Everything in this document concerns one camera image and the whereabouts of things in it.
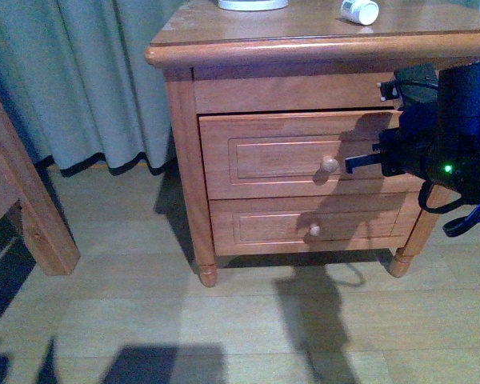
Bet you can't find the wooden nightstand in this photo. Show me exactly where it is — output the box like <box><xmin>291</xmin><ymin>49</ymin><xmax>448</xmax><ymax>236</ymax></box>
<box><xmin>145</xmin><ymin>1</ymin><xmax>480</xmax><ymax>287</ymax></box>

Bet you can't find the blue strap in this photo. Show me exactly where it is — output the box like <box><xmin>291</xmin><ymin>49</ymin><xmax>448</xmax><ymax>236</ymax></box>
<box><xmin>442</xmin><ymin>195</ymin><xmax>480</xmax><ymax>238</ymax></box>

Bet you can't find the black cable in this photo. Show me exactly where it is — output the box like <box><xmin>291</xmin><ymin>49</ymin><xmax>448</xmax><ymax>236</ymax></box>
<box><xmin>418</xmin><ymin>180</ymin><xmax>465</xmax><ymax>214</ymax></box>

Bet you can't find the wooden drawer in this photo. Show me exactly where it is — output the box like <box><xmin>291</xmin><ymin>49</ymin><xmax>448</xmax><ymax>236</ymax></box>
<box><xmin>199</xmin><ymin>110</ymin><xmax>421</xmax><ymax>200</ymax></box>
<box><xmin>210</xmin><ymin>193</ymin><xmax>420</xmax><ymax>256</ymax></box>

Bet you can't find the white medicine bottle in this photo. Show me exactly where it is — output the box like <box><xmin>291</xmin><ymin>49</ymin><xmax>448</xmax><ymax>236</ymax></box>
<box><xmin>340</xmin><ymin>0</ymin><xmax>379</xmax><ymax>26</ymax></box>

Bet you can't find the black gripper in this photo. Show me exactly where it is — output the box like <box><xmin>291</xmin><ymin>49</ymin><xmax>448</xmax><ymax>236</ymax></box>
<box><xmin>345</xmin><ymin>62</ymin><xmax>480</xmax><ymax>204</ymax></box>

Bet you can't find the white cylindrical air purifier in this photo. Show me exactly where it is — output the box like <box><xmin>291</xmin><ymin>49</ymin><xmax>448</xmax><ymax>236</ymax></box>
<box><xmin>217</xmin><ymin>0</ymin><xmax>289</xmax><ymax>12</ymax></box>

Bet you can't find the wooden bed frame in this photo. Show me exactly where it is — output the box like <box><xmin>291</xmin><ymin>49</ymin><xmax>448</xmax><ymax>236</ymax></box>
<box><xmin>0</xmin><ymin>102</ymin><xmax>80</xmax><ymax>275</ymax></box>

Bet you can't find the grey curtain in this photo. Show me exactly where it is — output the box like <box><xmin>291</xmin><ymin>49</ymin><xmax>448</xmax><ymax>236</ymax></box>
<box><xmin>0</xmin><ymin>1</ymin><xmax>180</xmax><ymax>170</ymax></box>

